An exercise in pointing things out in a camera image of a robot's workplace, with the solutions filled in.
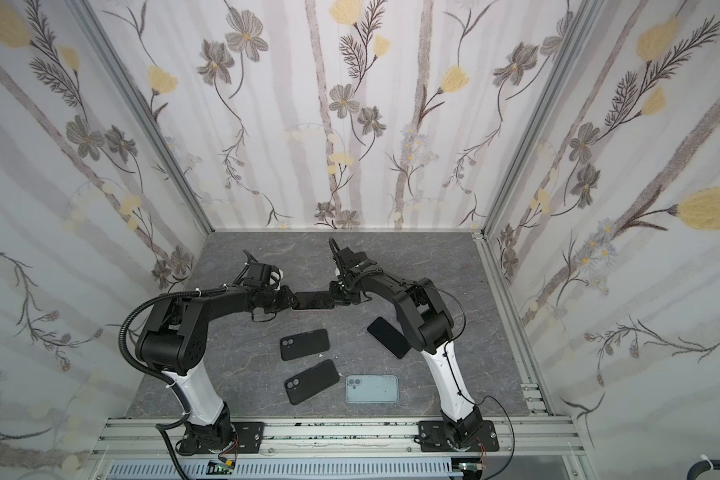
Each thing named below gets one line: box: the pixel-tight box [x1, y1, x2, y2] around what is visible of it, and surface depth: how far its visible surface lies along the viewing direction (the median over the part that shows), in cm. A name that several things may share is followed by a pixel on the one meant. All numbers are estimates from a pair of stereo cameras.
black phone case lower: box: [285, 359, 340, 405], surface depth 86 cm
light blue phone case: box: [345, 375, 399, 403], surface depth 84 cm
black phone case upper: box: [280, 329, 330, 361], surface depth 92 cm
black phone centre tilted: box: [367, 317, 412, 359], surface depth 93 cm
